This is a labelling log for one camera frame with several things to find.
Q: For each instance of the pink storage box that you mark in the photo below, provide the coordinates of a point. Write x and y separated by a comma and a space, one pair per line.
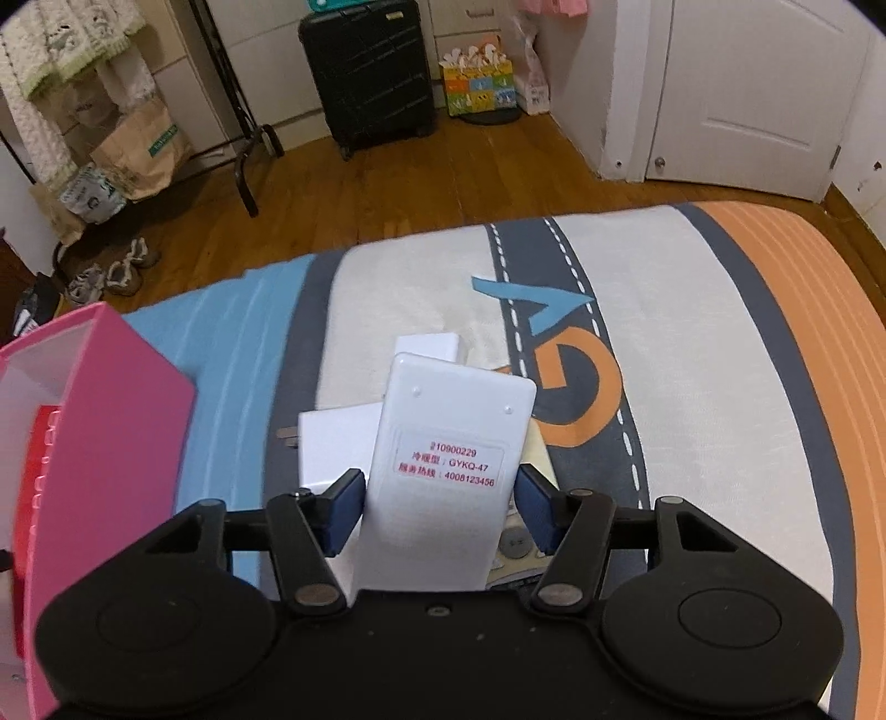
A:
110, 475

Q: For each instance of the white remote back side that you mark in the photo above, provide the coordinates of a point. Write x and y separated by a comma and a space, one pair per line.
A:
445, 460

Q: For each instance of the black hard-shell suitcase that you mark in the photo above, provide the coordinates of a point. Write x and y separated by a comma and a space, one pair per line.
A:
369, 64

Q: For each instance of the colourful cartoon carton box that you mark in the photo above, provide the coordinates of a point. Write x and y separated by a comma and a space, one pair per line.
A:
478, 79

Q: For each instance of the white charger block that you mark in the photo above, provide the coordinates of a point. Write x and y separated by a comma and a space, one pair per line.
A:
321, 445

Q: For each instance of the white room door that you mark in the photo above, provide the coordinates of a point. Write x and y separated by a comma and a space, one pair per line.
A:
757, 95

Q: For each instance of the white green plastic bag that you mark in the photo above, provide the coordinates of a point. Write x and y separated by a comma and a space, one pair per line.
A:
92, 196

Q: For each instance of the striped blue white bedsheet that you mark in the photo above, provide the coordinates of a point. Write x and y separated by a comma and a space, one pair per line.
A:
717, 351

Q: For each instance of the brown paper bag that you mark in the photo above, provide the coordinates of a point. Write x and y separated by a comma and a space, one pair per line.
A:
142, 155

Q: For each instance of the pink paper gift bag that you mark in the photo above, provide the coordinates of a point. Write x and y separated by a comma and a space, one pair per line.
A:
557, 8

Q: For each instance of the black metal clothes rack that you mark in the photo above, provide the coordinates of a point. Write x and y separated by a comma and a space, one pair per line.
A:
251, 133

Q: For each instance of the white sandal pair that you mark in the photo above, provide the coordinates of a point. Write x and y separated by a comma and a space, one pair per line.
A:
123, 277

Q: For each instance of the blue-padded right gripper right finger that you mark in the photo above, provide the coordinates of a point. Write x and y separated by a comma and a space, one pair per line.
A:
679, 609

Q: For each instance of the white box upper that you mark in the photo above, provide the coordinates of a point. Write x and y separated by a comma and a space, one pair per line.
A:
447, 347

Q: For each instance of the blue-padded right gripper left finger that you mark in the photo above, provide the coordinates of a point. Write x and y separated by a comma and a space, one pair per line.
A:
186, 615

